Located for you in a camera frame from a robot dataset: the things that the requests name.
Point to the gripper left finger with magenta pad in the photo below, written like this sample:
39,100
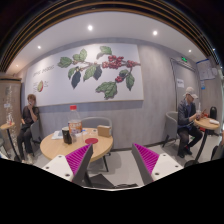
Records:
73,166

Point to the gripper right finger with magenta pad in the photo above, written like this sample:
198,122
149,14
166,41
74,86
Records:
153,166

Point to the red round coaster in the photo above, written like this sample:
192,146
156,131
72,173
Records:
91,141

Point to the dark cup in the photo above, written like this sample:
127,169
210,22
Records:
66,135

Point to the round wooden table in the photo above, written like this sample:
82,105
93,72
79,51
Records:
50,147
207,124

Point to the white paper on table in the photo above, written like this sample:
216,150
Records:
57,135

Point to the clear plastic bottle red cap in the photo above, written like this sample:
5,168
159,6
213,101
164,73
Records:
74,124

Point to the brown tissue box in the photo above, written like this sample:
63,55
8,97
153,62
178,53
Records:
104,131

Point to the grey armchair behind table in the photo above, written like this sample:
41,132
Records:
96,122

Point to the seated man with cap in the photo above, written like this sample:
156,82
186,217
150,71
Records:
188,132

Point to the grey armchair right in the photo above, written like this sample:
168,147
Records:
171,126

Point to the seated person in black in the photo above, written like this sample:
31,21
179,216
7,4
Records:
30,115

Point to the round wooden table right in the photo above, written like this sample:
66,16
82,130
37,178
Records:
207,124

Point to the grey door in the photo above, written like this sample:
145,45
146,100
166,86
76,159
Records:
182,76

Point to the coffee plant wall mural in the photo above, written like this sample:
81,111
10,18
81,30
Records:
90,73

